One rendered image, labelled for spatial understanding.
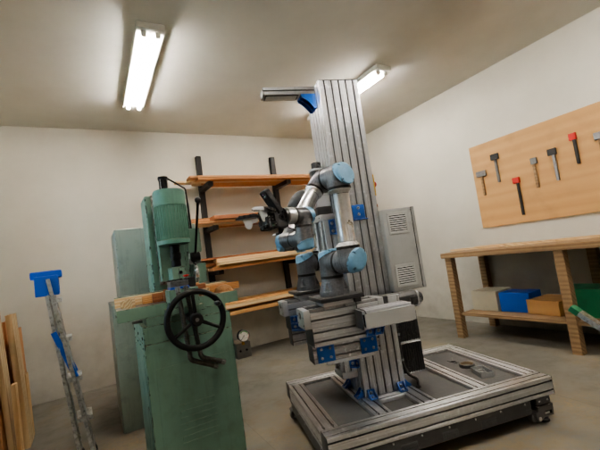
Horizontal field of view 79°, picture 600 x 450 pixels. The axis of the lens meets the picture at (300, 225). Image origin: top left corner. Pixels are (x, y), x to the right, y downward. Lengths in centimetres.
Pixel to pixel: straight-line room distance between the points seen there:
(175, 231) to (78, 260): 240
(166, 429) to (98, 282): 254
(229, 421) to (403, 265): 125
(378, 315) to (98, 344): 325
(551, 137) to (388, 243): 239
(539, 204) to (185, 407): 349
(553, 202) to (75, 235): 468
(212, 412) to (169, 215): 105
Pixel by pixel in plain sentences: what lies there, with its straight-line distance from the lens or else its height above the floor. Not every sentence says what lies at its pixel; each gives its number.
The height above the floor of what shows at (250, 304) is 56.
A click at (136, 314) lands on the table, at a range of 199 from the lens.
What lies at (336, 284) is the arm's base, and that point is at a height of 87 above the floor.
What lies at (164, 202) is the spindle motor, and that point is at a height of 143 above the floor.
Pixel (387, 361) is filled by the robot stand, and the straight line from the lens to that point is 222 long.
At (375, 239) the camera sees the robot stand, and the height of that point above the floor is 107.
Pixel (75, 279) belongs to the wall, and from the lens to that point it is 439.
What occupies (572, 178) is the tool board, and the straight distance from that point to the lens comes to 406.
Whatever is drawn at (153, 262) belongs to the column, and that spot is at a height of 112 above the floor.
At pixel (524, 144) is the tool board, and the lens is 425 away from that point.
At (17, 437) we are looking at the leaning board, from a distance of 318.
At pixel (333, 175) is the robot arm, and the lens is 178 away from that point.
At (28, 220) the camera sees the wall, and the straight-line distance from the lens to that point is 448.
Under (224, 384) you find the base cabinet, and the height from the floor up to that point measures 43.
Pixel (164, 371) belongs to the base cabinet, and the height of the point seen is 57.
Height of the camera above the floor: 104
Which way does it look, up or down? 5 degrees up
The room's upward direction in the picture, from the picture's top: 8 degrees counter-clockwise
